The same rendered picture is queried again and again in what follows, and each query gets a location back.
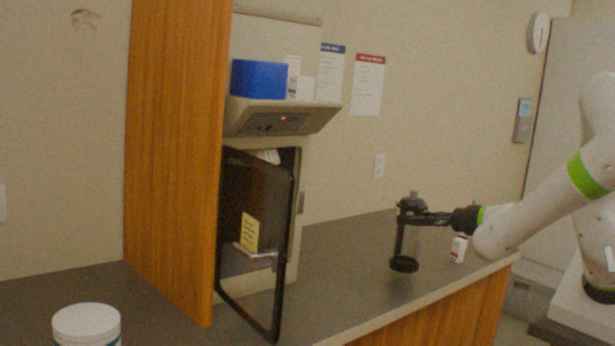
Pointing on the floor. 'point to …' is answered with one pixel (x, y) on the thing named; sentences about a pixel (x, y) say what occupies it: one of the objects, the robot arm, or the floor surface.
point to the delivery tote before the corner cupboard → (530, 287)
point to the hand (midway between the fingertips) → (411, 217)
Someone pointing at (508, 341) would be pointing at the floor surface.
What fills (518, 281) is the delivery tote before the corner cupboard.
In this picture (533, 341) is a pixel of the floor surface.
